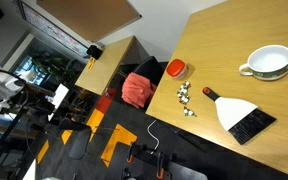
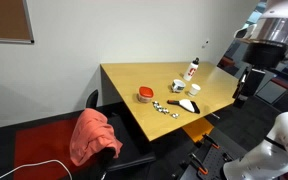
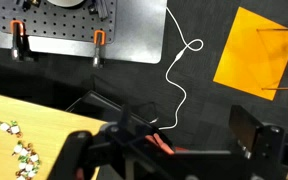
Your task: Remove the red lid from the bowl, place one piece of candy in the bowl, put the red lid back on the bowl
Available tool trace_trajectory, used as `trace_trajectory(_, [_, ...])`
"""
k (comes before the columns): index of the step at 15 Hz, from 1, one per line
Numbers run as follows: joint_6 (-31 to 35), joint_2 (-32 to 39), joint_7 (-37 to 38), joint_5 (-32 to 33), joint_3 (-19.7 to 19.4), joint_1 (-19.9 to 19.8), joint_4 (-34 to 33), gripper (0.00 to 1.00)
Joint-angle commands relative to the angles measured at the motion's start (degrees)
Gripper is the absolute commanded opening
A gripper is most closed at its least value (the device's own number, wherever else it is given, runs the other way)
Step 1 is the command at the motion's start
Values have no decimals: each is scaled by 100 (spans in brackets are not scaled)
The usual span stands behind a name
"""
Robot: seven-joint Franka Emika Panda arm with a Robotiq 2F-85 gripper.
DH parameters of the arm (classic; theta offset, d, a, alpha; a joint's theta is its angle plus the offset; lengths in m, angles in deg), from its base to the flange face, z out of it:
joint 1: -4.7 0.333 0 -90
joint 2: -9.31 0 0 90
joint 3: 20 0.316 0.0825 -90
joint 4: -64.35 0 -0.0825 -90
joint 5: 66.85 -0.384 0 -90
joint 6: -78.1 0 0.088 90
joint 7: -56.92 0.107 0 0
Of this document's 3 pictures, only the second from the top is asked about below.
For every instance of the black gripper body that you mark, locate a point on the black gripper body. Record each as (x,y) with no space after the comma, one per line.
(264,53)

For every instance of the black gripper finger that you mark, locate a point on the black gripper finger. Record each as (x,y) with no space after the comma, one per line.
(241,102)
(238,86)

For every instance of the small candy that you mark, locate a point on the small candy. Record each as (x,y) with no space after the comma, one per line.
(173,115)
(161,109)
(166,111)
(177,116)
(155,103)
(157,106)

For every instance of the red plastic lid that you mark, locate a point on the red plastic lid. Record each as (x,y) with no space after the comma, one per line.
(145,90)

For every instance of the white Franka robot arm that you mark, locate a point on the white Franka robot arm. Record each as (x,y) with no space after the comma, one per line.
(274,156)

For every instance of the white paper cup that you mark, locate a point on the white paper cup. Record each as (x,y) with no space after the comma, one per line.
(194,90)

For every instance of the black orange bar clamp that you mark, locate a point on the black orange bar clamp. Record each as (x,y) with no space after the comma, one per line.
(211,141)
(199,165)

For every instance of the white bottle with red logo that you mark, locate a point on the white bottle with red logo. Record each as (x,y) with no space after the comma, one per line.
(190,70)

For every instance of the white brush with black bristles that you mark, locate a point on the white brush with black bristles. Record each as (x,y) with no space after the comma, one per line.
(187,105)

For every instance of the white soup mug green band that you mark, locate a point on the white soup mug green band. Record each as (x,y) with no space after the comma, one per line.
(178,85)

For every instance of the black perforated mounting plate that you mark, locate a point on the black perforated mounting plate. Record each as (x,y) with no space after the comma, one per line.
(214,160)

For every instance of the black chair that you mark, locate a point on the black chair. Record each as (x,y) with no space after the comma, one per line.
(130,146)

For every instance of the salmon pink cloth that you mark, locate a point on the salmon pink cloth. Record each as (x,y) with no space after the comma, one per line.
(90,136)

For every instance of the brown cork board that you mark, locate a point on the brown cork board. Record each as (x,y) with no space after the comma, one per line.
(4,18)

